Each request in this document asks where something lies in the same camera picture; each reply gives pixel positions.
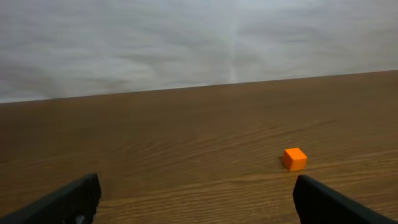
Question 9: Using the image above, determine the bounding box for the orange cube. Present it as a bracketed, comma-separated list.
[282, 147, 308, 172]

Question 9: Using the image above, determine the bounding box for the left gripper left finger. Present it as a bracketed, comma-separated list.
[0, 172, 102, 224]

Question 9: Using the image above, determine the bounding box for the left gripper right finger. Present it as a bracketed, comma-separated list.
[292, 174, 398, 224]

